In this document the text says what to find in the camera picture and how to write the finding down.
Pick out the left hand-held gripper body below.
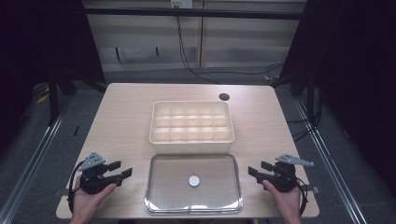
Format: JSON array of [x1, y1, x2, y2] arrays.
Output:
[[77, 151, 123, 196]]

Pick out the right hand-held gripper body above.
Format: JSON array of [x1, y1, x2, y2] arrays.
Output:
[[262, 153, 315, 193]]

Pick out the person's right hand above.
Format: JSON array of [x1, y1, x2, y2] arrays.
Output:
[[262, 179, 303, 217]]

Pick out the person's left hand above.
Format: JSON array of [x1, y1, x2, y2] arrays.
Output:
[[72, 175, 119, 218]]

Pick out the clear plastic lid white knob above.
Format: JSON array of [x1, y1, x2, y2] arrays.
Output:
[[144, 153, 245, 217]]

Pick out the white compartment organizer box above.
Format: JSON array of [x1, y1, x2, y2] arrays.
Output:
[[148, 100, 235, 155]]

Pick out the black metal stand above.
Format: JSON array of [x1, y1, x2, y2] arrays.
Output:
[[47, 69, 78, 127]]

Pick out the yellow floor tape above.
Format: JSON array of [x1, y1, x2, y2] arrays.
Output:
[[35, 92, 50, 105]]

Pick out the black curtain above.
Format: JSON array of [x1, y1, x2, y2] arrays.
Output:
[[269, 0, 396, 200], [0, 0, 106, 157]]

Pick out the black horizontal metal bar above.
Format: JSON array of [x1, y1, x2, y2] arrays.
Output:
[[83, 7, 308, 21]]

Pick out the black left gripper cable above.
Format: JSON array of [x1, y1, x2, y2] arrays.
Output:
[[67, 160, 86, 216]]

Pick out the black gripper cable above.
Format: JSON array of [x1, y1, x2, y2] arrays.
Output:
[[294, 176, 310, 217], [67, 160, 86, 216]]

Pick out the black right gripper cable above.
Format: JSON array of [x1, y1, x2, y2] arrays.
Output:
[[294, 176, 310, 217]]

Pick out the metal floor rail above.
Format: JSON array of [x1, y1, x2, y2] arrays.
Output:
[[292, 96, 370, 224], [0, 94, 76, 224]]

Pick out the black floor cables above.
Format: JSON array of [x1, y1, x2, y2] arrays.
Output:
[[285, 90, 323, 144]]

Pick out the long black wall cable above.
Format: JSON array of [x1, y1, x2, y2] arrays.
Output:
[[175, 15, 285, 86]]

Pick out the white wall socket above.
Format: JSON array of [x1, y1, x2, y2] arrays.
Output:
[[169, 0, 194, 9]]

